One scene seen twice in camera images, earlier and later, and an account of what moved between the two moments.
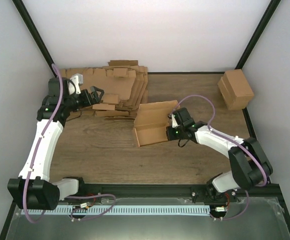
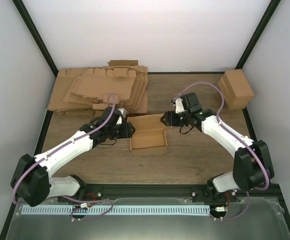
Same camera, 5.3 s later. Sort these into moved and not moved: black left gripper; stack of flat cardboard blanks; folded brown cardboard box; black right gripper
Moved: black left gripper; black right gripper
Not moved: stack of flat cardboard blanks; folded brown cardboard box
